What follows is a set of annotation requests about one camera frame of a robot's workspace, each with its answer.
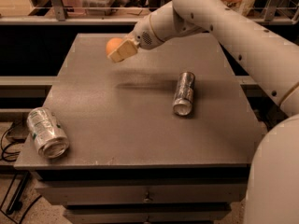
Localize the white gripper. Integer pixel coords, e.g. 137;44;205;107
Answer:
107;15;163;63

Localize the orange fruit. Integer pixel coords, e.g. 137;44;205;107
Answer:
106;37;123;55

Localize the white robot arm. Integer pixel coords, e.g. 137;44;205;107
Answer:
106;0;299;224

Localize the slim silver can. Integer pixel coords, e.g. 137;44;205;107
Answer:
172;72;195;116

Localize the green silver 7up can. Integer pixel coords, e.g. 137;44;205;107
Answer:
27;107;69;159

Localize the clear plastic container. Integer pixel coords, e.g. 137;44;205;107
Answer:
80;0;116;16

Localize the grey drawer cabinet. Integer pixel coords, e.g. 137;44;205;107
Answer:
16;34;264;224

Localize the metal shelf rail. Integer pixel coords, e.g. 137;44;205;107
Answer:
0;0;299;25

